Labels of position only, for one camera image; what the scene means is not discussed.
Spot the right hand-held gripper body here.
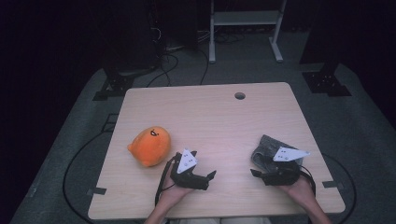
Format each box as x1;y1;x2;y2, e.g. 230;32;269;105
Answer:
261;146;311;187

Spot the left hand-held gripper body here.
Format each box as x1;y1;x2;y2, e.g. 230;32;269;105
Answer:
169;148;210;191

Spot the grey cloth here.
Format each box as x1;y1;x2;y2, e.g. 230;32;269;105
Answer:
250;133;304;174

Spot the orange plush toy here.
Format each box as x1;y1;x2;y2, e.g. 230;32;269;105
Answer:
127;125;172;168

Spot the person's left hand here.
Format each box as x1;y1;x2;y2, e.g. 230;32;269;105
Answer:
158;169;195;208

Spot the person's right hand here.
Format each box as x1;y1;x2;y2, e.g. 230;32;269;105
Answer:
277;175;316;207

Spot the black tape strip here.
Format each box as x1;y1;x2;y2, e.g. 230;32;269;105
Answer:
322;180;346;189
86;187;107;196

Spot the black stand base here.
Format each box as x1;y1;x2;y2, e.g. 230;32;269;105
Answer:
92;73;135;102
302;63;353;97

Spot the left hand-held gripper cable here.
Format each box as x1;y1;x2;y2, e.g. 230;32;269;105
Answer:
154;155;177;207

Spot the hand-held gripper cable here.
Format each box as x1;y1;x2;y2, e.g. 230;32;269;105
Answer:
154;155;177;207
298;164;318;198

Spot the right hand-held gripper cable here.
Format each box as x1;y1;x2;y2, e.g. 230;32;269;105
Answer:
298;164;318;198

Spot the black floor cable loop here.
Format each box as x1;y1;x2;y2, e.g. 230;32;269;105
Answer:
321;152;358;224
62;132;106;224

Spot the white metal table frame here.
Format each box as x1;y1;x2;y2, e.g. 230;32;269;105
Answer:
208;0;288;64

